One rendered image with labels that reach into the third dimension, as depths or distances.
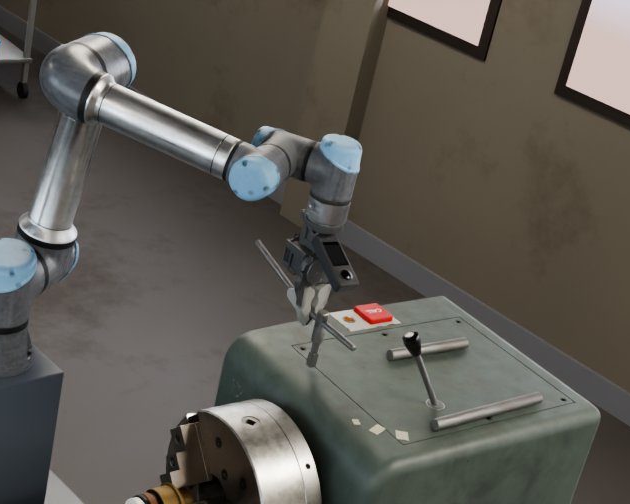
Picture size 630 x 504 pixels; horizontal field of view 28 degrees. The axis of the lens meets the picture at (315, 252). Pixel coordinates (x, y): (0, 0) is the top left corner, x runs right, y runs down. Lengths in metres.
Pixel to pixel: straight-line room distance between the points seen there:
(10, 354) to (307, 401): 0.58
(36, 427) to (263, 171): 0.77
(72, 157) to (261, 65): 4.05
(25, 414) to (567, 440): 1.04
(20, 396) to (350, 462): 0.67
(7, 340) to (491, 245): 3.35
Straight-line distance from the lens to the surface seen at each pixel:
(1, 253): 2.41
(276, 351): 2.38
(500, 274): 5.47
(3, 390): 2.44
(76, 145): 2.39
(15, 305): 2.41
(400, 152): 5.76
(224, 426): 2.18
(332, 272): 2.21
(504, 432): 2.33
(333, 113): 5.89
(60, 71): 2.22
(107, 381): 4.59
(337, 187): 2.20
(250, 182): 2.08
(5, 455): 2.54
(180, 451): 2.24
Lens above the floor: 2.40
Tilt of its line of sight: 24 degrees down
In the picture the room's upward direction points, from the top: 13 degrees clockwise
